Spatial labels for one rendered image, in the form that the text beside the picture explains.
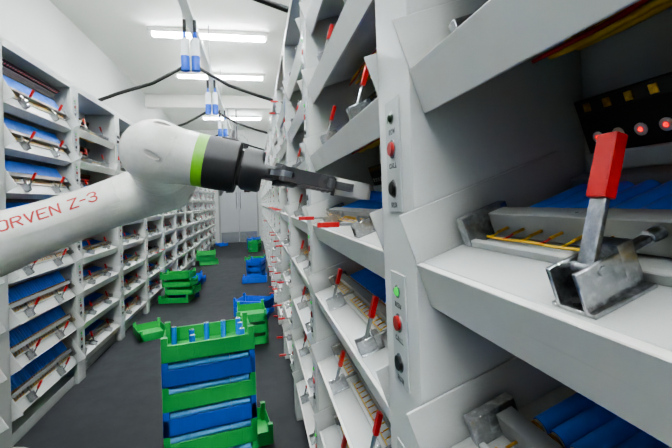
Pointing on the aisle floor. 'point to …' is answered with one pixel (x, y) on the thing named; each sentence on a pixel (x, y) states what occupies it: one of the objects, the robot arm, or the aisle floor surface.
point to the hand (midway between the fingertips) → (350, 189)
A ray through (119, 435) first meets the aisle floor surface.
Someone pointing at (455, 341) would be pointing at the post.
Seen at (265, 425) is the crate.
